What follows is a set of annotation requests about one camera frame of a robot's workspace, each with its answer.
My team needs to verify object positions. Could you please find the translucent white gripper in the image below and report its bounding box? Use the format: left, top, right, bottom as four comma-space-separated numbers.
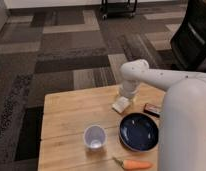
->
119, 80, 138, 99

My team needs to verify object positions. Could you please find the white sponge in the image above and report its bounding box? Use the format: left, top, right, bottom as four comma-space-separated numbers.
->
112, 97, 130, 113

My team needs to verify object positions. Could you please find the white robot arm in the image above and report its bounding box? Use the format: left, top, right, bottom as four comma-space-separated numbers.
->
120, 59, 206, 171

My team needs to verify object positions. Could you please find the white ceramic cup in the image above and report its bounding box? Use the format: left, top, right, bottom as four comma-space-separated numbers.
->
83, 125, 106, 150

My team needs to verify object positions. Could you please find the red brown rectangular box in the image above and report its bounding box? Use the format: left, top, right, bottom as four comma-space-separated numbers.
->
143, 103, 161, 118

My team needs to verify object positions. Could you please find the dark blue bowl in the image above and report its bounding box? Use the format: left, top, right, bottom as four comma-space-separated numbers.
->
119, 113, 159, 151

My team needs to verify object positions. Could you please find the orange carrot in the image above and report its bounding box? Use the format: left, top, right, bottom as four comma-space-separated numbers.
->
114, 158, 152, 170

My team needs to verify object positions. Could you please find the black office chair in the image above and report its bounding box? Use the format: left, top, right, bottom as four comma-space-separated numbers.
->
170, 0, 206, 71

